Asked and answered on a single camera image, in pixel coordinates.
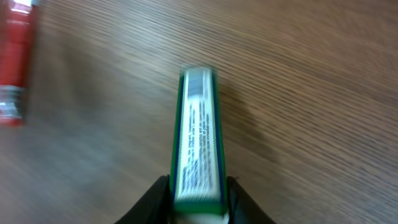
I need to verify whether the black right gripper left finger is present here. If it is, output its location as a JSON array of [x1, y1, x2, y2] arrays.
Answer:
[[115, 175, 172, 224]]

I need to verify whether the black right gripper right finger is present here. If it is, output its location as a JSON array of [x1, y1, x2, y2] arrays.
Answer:
[[227, 176, 276, 224]]

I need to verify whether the green white small box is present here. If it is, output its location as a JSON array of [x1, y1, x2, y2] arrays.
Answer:
[[170, 65, 229, 224]]

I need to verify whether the red snack packet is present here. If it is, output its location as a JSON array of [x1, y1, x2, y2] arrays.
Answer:
[[1, 0, 40, 126]]

